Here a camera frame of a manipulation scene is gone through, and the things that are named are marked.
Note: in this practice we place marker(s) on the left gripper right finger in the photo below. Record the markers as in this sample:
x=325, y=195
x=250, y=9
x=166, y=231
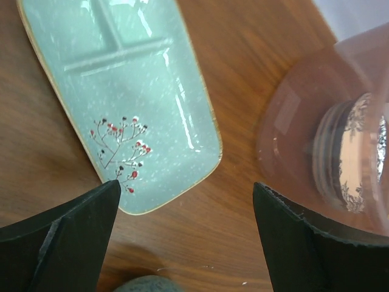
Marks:
x=305, y=251

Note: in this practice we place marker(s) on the mint green rectangular dish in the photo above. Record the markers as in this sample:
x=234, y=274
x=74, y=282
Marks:
x=128, y=79

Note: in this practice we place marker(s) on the teal ceramic cup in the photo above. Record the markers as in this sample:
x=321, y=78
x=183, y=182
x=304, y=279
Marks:
x=151, y=283

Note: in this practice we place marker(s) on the blue floral plate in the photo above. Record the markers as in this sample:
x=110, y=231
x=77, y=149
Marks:
x=359, y=151

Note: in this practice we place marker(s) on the green rim lettered plate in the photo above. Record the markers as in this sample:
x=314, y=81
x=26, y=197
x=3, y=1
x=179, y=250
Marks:
x=326, y=150

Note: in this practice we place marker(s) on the pink translucent plastic bin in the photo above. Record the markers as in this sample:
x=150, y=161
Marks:
x=336, y=74

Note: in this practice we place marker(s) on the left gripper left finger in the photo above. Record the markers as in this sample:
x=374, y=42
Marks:
x=63, y=248

